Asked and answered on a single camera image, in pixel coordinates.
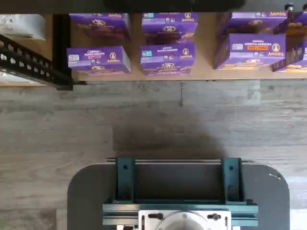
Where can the white appliance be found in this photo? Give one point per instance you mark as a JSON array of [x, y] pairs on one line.
[[21, 25]]

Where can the black blurry object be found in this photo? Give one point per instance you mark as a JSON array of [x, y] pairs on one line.
[[172, 4]]

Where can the purple Annie's cracker box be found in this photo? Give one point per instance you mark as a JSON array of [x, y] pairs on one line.
[[168, 57], [249, 22], [169, 28], [100, 24], [295, 55], [296, 26]]

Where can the purple Annie's box pink label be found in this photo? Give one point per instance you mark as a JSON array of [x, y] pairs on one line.
[[98, 58]]

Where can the grey metal shelf beam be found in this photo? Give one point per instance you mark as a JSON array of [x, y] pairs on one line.
[[48, 6]]

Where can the black perforated shelf rail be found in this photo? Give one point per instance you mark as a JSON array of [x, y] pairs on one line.
[[26, 63]]

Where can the teal metal base frame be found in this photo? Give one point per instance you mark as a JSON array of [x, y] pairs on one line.
[[124, 182]]

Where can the wooden shelf board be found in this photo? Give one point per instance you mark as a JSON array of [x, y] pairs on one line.
[[206, 72]]

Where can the purple Annie's box orange label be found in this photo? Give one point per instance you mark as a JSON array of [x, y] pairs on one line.
[[251, 50]]

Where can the silver robot mounting plate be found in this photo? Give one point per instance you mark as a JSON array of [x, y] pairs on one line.
[[184, 219]]

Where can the black shelf bolt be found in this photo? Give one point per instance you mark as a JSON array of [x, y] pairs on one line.
[[289, 6]]

